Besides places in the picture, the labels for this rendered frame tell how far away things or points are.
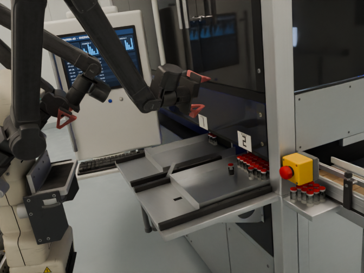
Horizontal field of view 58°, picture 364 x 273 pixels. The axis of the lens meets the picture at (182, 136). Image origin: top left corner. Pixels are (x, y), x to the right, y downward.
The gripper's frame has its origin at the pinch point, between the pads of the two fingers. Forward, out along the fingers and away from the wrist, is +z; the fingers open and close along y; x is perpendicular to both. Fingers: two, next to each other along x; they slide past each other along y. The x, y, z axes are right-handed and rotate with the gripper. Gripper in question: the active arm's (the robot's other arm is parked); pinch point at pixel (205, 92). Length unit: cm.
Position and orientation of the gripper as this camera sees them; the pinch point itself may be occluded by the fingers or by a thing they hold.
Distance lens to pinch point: 111.1
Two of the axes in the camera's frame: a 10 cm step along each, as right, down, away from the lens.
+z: 7.5, -1.7, 6.4
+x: 6.4, 4.4, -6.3
